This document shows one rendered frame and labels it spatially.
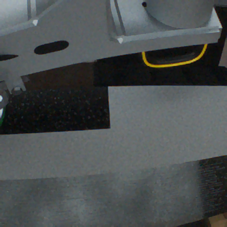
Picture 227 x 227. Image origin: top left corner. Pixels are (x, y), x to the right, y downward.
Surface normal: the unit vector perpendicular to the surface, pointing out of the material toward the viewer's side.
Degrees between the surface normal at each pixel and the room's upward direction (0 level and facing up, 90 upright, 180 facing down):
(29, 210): 45
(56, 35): 90
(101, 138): 0
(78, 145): 0
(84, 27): 90
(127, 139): 0
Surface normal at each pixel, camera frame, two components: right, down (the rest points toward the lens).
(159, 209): 0.04, 0.37
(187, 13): 0.06, 0.92
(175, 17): -0.26, 0.90
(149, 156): -0.04, -0.38
